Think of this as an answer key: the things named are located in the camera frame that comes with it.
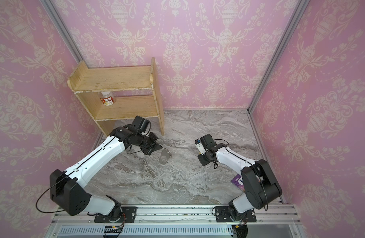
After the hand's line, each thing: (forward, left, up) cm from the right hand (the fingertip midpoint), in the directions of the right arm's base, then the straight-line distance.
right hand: (204, 157), depth 91 cm
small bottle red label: (+30, +58, +25) cm, 70 cm away
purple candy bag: (-15, -17, -2) cm, 23 cm away
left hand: (-1, +22, +17) cm, 28 cm away
